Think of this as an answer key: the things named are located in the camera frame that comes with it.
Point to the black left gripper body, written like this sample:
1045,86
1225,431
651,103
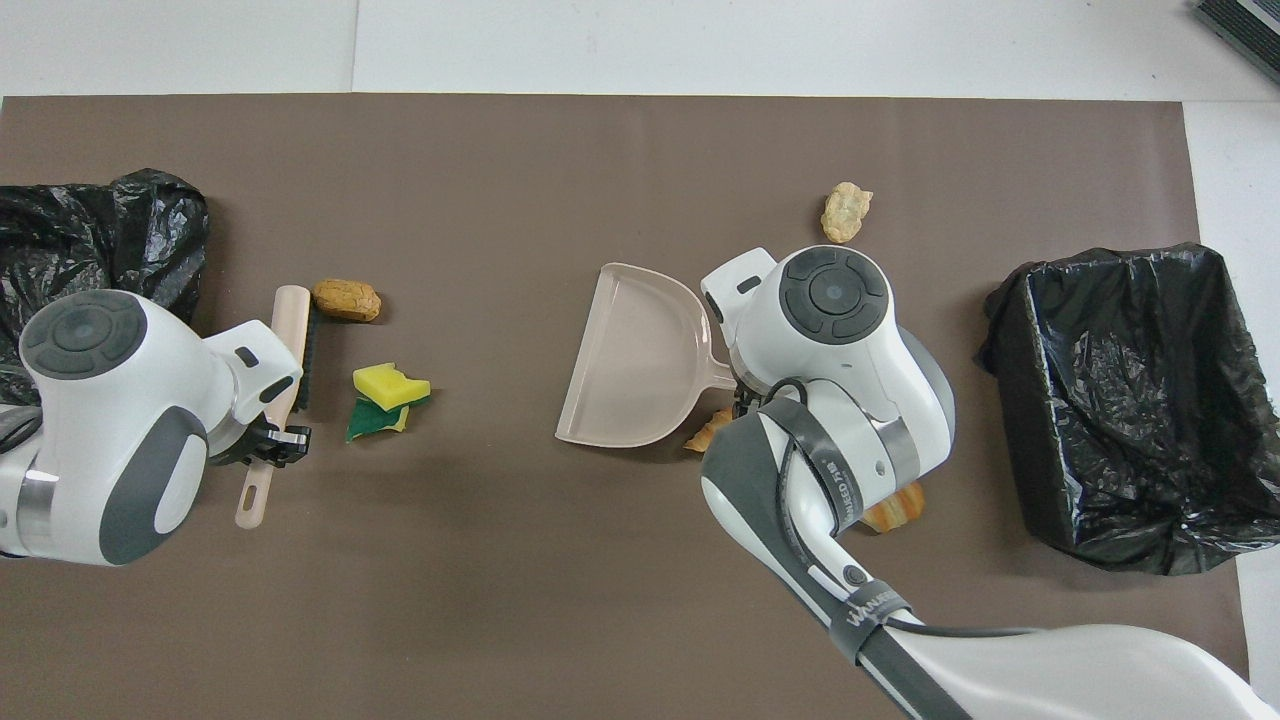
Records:
240,448

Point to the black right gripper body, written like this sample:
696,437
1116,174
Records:
750,398

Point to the striped croissant piece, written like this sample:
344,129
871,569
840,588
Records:
900,512
710,432

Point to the green-backed sponge scrap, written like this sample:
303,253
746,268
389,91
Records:
368,420

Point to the beige hand brush black bristles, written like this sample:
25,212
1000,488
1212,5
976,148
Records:
290,330

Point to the notched yellow sponge chunk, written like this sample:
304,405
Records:
390,385

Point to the beige plastic dustpan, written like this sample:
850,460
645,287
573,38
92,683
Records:
630,370

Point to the brown bread roll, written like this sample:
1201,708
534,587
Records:
346,299

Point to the pale bread chunk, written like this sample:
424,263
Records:
846,212

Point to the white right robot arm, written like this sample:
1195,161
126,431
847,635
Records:
850,370

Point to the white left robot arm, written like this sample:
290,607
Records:
120,420

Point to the bin wrapped in black bag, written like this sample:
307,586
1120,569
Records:
100,240

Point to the open bin with black liner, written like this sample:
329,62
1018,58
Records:
1130,400

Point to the brown table mat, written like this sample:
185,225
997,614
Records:
500,150

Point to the grey ribbed device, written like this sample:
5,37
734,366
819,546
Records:
1245,25

